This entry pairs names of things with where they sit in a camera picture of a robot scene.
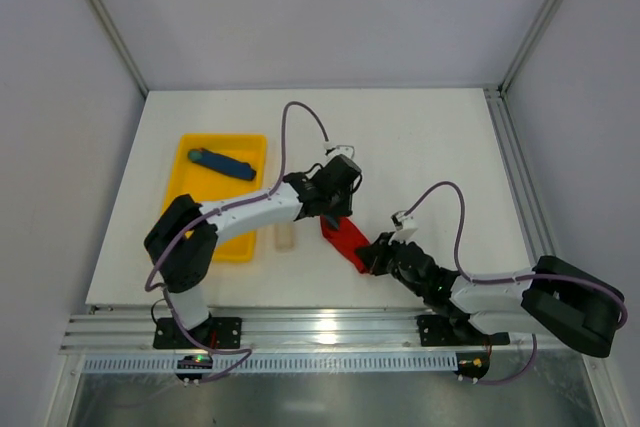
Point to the right controller board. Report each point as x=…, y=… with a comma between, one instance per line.
x=472, y=365

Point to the left controller board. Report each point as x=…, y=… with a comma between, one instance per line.
x=193, y=368

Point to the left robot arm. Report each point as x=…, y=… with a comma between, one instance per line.
x=182, y=242

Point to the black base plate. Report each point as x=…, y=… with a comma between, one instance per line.
x=439, y=331
x=216, y=333

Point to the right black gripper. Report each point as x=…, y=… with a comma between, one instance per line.
x=379, y=256

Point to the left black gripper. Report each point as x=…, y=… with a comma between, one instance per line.
x=335, y=208

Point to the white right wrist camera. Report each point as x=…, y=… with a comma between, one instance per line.
x=405, y=226

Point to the aluminium front rail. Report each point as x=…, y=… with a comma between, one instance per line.
x=120, y=329

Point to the yellow plastic tray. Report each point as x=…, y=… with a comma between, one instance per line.
x=205, y=185

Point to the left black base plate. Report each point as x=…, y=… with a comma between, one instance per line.
x=216, y=333

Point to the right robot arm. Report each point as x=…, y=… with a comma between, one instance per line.
x=551, y=298

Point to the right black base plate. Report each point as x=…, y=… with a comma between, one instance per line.
x=439, y=331

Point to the aluminium frame post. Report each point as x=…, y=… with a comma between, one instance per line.
x=114, y=37
x=534, y=34

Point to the blue pouch in tray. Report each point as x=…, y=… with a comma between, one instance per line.
x=227, y=166

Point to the slotted cable duct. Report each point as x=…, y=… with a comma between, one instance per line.
x=290, y=363

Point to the right aluminium side rail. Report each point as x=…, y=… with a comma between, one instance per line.
x=535, y=230

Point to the left aluminium frame post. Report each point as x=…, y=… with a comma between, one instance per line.
x=114, y=37

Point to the right aluminium frame post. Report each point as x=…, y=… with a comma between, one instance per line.
x=534, y=34

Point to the controller board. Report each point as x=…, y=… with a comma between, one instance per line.
x=193, y=368
x=472, y=365

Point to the red paper napkin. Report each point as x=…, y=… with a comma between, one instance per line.
x=347, y=239

